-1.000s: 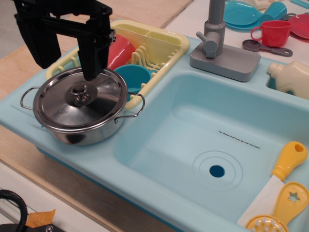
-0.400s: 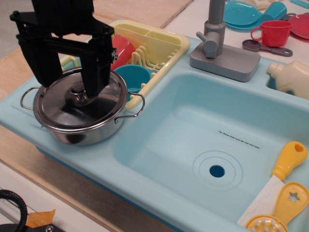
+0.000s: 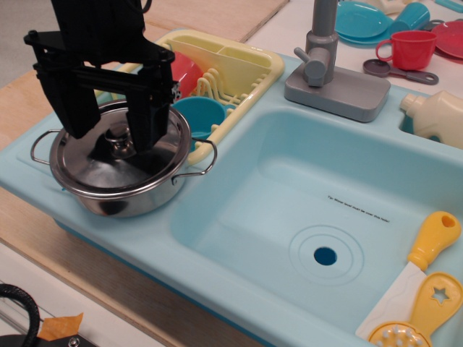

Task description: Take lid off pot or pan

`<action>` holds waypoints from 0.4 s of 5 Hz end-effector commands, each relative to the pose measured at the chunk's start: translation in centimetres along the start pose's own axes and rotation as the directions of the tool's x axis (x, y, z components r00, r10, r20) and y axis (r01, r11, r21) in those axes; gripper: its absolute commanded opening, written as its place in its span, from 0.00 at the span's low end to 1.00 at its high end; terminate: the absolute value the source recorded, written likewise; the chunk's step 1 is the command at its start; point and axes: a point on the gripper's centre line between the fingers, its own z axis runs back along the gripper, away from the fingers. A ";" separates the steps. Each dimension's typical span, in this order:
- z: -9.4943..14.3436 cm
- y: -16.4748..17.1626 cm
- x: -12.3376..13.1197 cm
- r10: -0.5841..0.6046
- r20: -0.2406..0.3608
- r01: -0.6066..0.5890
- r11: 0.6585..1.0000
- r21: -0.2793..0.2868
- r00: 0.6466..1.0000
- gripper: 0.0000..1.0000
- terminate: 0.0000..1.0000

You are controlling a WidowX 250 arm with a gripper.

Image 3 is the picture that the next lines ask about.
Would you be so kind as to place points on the red cup in rack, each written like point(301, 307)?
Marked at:
point(186, 72)

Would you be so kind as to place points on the steel pot lid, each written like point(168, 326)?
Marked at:
point(105, 163)

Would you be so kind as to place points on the grey toy faucet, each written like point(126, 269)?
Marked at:
point(318, 83)

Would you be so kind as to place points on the blue cup in rack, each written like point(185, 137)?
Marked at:
point(202, 114)

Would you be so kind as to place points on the red toy mug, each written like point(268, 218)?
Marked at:
point(408, 50)

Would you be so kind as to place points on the light blue toy sink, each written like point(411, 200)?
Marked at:
point(300, 227)

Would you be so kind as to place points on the blue toy plate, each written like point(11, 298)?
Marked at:
point(361, 24)

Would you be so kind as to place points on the yellow handled toy knife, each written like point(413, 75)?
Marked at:
point(437, 232)

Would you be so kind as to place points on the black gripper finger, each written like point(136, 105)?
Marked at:
point(149, 97)
point(75, 105)

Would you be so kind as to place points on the orange tape piece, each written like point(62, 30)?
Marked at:
point(60, 327)

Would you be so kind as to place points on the steel pot with handles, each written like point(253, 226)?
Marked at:
point(123, 206)

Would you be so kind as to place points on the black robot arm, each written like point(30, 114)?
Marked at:
point(100, 45)

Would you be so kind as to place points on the yellow dish rack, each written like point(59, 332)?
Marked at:
point(234, 74)

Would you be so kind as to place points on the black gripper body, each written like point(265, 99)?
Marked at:
point(136, 65)

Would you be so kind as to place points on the grey measuring spoon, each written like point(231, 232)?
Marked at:
point(380, 68)

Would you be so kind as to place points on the red toy plate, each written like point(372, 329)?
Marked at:
point(449, 38)

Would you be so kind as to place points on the cream soap bottle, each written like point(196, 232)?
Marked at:
point(438, 116)

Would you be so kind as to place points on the blue toy cup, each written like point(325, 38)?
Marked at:
point(415, 16)

